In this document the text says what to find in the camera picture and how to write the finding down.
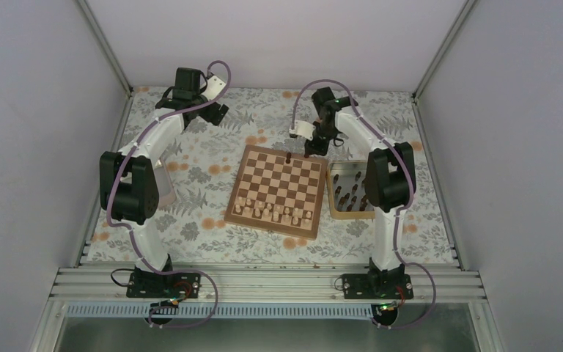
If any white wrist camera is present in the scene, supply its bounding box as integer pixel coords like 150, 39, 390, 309
289, 120, 315, 140
202, 74, 227, 101

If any yellow metal tin box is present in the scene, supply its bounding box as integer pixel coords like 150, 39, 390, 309
326, 161, 375, 220

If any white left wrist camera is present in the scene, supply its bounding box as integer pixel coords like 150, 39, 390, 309
202, 74, 227, 101

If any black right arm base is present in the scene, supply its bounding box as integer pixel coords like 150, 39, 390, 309
341, 271, 414, 300

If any metal tin under left arm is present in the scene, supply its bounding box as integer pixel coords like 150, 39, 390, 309
153, 160, 177, 209

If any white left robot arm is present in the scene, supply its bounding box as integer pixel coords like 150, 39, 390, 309
99, 67, 232, 297

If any wooden chessboard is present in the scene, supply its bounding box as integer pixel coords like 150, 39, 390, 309
224, 145, 328, 241

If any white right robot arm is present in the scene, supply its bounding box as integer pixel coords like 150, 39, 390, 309
304, 87, 416, 298

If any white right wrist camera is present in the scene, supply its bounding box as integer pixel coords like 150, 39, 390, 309
289, 120, 315, 140

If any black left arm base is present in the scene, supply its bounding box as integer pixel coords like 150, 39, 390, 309
126, 269, 201, 299

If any aluminium rail frame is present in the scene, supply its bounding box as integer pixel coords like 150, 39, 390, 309
49, 266, 487, 304

